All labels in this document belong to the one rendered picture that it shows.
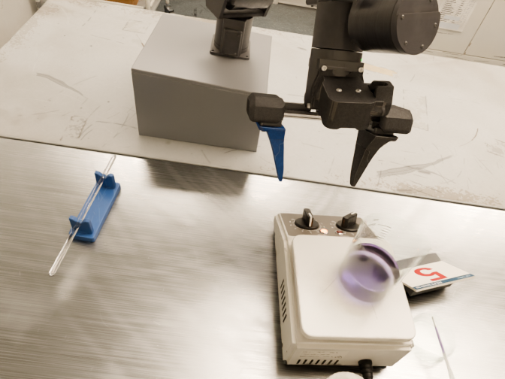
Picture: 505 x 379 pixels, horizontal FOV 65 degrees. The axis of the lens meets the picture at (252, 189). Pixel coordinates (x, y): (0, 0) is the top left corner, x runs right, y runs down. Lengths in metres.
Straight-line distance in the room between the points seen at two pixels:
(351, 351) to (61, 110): 0.59
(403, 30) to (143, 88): 0.38
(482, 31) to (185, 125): 2.69
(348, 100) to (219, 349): 0.31
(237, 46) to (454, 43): 2.57
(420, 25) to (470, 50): 2.80
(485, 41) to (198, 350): 2.95
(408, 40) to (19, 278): 0.50
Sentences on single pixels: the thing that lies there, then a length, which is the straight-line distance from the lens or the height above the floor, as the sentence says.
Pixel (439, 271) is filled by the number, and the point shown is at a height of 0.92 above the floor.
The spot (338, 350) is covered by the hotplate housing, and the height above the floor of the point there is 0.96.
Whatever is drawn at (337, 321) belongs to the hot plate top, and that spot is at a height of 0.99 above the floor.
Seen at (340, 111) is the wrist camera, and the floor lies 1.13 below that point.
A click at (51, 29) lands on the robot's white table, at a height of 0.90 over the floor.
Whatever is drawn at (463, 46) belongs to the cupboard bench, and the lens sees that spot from 3.17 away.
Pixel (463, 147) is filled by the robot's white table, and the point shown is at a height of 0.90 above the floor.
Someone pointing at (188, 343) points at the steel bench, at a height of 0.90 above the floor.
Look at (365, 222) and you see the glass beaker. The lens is 0.40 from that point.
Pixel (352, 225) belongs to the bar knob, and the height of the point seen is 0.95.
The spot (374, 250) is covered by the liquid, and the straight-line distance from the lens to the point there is 0.45.
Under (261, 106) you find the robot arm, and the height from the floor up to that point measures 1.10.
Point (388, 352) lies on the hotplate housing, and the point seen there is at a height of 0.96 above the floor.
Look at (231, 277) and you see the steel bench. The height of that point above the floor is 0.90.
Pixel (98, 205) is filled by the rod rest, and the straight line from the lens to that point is 0.59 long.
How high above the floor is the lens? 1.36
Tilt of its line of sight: 49 degrees down
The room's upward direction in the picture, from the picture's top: 11 degrees clockwise
